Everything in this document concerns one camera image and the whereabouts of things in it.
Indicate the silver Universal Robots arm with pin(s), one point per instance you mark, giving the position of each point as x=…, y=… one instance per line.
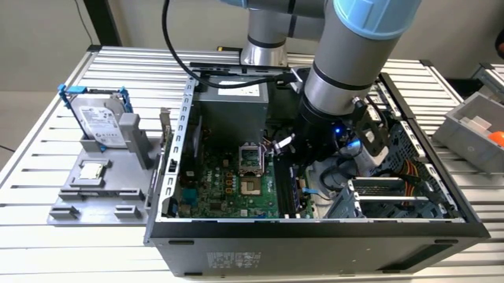
x=347, y=59

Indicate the grey power supply unit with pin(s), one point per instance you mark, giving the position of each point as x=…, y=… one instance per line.
x=232, y=118

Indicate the grey metal disk bay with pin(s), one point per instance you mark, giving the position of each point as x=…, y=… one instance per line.
x=378, y=184

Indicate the CPU socket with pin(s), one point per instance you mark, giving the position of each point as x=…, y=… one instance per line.
x=251, y=186

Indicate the green motherboard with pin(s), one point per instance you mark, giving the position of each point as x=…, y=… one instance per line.
x=221, y=188

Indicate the green graphics card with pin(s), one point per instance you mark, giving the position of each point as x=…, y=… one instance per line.
x=165, y=123

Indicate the grey plastic bin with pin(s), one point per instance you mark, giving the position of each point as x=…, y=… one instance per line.
x=469, y=147

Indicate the open black PC case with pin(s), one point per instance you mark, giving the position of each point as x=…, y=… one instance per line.
x=276, y=256

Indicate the small white box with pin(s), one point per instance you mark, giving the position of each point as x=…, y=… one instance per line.
x=477, y=123

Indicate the orange ball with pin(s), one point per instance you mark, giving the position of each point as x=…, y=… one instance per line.
x=498, y=138

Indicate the aluminium slat side table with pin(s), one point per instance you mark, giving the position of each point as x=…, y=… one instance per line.
x=494, y=75

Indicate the grey plastic parts rack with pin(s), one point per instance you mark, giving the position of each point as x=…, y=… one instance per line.
x=118, y=177

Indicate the hard disk in blue carrier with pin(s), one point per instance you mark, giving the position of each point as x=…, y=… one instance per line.
x=98, y=121

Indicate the seated person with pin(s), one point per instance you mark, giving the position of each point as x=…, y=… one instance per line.
x=501, y=48

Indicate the silver CPU chip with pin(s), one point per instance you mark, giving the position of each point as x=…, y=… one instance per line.
x=92, y=171

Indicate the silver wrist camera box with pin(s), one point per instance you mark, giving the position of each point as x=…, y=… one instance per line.
x=371, y=162

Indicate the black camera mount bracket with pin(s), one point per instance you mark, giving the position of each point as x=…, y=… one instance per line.
x=380, y=144

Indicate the black frame post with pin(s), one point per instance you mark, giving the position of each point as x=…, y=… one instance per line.
x=105, y=26

